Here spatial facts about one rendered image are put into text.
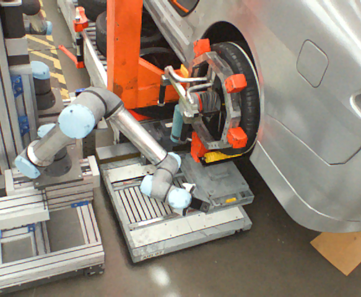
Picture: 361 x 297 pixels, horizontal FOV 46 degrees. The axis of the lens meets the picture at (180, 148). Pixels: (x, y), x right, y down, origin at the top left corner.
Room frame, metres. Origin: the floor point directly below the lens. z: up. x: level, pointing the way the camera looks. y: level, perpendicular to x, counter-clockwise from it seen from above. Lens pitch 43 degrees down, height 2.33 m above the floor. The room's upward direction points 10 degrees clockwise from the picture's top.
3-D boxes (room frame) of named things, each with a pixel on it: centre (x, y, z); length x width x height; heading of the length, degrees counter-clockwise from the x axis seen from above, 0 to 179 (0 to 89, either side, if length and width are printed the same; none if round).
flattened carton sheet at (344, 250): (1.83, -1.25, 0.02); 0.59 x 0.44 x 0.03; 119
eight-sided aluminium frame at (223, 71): (1.99, -0.12, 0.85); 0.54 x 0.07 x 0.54; 29
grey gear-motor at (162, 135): (2.21, 0.11, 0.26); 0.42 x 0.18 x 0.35; 119
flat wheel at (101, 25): (3.40, 0.60, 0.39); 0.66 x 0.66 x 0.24
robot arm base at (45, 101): (1.77, 0.80, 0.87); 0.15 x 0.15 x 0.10
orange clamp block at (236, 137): (1.71, -0.28, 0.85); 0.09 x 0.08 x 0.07; 29
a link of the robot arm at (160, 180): (1.08, 0.06, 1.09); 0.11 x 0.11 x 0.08; 76
